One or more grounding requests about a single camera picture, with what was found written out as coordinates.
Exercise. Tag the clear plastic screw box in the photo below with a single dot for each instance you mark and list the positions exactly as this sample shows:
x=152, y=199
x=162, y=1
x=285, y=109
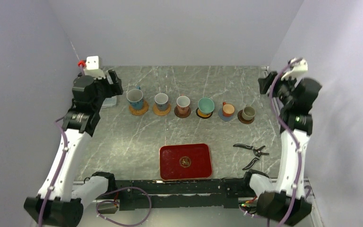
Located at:
x=109, y=102

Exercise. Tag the red white cup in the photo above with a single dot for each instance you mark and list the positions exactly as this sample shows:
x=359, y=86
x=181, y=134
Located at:
x=183, y=103

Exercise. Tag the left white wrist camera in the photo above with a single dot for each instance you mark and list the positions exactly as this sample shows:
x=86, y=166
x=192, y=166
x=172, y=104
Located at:
x=92, y=66

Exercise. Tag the brown wooden coaster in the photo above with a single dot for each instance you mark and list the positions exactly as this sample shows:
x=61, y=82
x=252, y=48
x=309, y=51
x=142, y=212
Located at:
x=242, y=120

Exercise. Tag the woven rattan coaster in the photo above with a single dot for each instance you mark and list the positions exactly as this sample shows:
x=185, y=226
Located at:
x=139, y=112
x=161, y=113

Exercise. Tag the red serving tray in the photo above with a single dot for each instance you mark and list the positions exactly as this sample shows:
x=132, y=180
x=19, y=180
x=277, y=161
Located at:
x=185, y=162

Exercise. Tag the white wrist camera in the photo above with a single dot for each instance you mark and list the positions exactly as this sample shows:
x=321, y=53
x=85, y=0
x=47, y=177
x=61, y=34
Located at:
x=297, y=67
x=92, y=66

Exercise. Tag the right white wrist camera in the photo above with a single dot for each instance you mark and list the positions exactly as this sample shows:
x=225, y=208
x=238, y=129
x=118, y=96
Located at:
x=297, y=67

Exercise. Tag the black orange smiley coaster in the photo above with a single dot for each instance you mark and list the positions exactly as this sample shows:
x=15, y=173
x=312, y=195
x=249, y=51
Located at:
x=201, y=115

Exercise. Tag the blue felt coaster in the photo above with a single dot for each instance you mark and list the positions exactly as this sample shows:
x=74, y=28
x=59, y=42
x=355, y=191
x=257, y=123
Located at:
x=224, y=118

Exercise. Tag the blue white cup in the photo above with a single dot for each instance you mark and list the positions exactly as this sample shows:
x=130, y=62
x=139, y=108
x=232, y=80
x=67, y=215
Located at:
x=135, y=97

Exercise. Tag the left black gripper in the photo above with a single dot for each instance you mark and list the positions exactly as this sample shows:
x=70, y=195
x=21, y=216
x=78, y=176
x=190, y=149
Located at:
x=116, y=82

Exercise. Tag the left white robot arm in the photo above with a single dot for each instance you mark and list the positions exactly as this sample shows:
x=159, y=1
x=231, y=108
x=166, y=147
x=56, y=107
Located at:
x=56, y=203

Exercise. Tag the small white cup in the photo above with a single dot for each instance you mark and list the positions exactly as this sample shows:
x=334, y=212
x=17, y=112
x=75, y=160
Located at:
x=161, y=100

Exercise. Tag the orange cup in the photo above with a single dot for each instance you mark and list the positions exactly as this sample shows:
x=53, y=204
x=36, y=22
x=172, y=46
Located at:
x=228, y=109

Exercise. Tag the olive green cup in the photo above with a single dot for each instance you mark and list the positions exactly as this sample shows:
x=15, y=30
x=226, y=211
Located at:
x=248, y=113

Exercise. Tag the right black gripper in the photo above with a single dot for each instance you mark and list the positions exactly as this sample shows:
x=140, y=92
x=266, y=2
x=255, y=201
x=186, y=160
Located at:
x=265, y=82

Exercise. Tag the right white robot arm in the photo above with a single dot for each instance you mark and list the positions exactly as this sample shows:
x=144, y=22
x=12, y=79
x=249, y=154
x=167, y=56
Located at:
x=284, y=201

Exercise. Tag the teal green cup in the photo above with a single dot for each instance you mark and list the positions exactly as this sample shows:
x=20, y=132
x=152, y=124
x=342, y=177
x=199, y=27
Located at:
x=206, y=105

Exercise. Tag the dark wooden coaster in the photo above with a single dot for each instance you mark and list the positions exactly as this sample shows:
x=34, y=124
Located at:
x=182, y=115

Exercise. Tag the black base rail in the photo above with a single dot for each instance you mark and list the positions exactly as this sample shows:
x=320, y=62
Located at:
x=227, y=192

